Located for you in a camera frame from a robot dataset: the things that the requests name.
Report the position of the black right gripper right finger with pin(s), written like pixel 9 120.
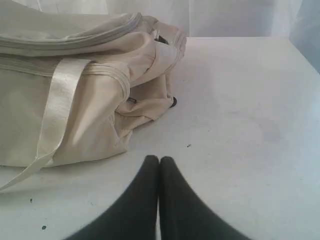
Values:
pixel 183 215

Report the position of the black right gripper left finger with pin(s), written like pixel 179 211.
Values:
pixel 133 215

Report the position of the beige fabric duffel bag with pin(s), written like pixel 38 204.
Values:
pixel 74 87

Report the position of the white backdrop curtain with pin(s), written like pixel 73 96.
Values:
pixel 225 17

